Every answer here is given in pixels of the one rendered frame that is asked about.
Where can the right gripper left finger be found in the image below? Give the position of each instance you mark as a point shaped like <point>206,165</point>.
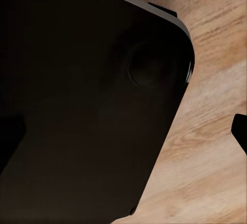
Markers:
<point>12,131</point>

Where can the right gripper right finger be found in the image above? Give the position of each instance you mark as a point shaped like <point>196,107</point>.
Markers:
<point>239,130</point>

